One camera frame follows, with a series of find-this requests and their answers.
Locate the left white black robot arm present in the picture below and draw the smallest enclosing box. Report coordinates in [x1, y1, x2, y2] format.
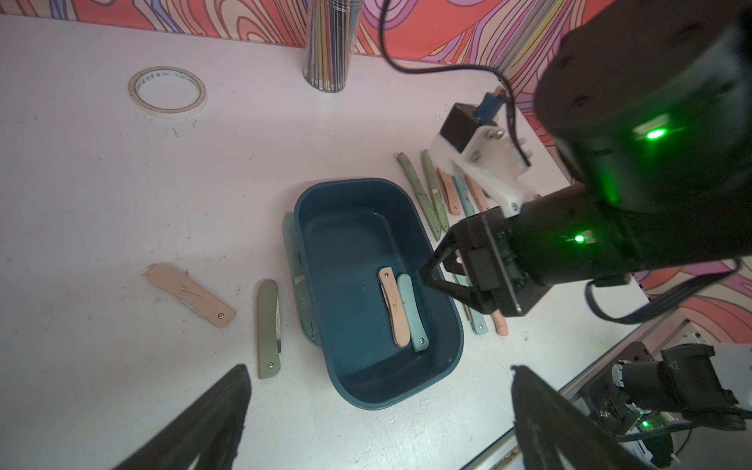
[119, 344, 751, 469]

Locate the peach knife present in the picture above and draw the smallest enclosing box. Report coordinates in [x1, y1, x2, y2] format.
[378, 266, 410, 348]

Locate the clear pencil cup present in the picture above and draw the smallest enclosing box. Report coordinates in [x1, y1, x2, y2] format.
[303, 0, 363, 93]

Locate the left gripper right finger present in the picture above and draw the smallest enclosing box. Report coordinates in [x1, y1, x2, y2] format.
[511, 365, 647, 470]

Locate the olive knife tray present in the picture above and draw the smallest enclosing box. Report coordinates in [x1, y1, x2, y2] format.
[257, 279, 281, 380]

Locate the beige knife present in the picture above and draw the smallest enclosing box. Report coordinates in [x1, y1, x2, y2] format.
[145, 262, 237, 328]

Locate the dark teal storage tray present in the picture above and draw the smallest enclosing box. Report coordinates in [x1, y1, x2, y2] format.
[293, 178, 464, 410]

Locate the long pink knife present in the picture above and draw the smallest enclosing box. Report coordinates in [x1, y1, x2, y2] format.
[491, 311, 509, 337]

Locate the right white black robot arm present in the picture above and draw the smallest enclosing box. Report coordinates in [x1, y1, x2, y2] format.
[420, 1, 751, 316]

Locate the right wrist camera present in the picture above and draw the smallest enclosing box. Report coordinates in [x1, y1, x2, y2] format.
[428, 90, 534, 217]

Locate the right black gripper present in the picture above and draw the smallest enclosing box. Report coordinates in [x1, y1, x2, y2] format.
[419, 184, 640, 316]

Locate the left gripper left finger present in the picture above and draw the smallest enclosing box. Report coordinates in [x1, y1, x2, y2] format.
[117, 364, 252, 469]

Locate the teal knife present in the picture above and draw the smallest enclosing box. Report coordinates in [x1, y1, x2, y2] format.
[452, 175, 476, 217]
[454, 274, 488, 335]
[282, 213, 320, 348]

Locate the mint knife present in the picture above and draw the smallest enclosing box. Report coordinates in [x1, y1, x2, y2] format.
[397, 273, 430, 353]

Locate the masking tape roll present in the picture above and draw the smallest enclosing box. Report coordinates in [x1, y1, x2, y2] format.
[127, 66, 208, 119]

